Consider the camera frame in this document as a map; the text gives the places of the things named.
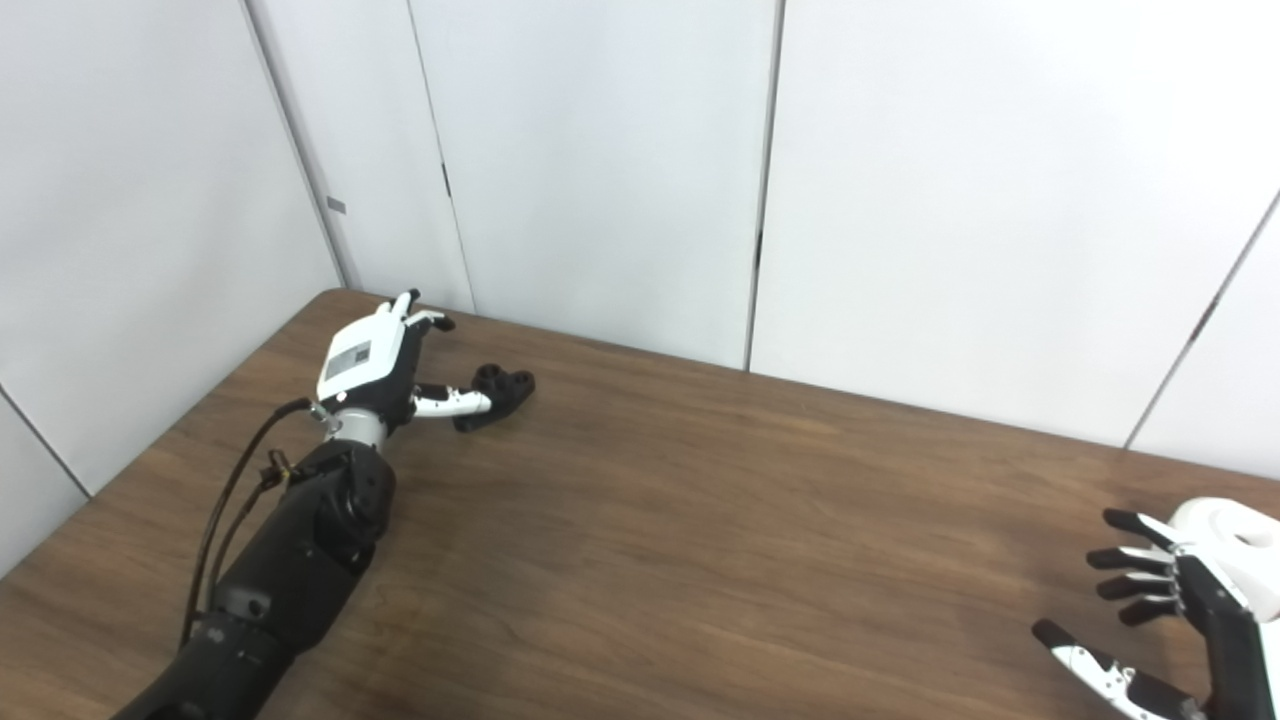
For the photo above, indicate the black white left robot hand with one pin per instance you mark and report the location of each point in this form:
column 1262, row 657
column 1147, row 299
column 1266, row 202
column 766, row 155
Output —
column 365, row 365

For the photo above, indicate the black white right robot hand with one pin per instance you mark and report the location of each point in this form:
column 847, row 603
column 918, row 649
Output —
column 1235, row 650

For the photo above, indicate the round white cylinder piece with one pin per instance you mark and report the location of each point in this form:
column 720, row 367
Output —
column 1215, row 525

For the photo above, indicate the black flanged holder part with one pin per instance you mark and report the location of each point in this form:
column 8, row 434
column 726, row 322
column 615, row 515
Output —
column 505, row 392

